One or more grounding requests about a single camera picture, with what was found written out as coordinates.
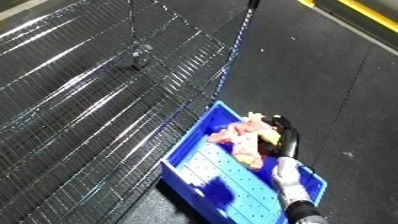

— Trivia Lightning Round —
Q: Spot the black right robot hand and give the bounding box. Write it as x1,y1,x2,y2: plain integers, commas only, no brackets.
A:
257,114,303,160

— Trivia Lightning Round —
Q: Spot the pink soft toy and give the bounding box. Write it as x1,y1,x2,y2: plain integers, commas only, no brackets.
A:
206,111,285,172

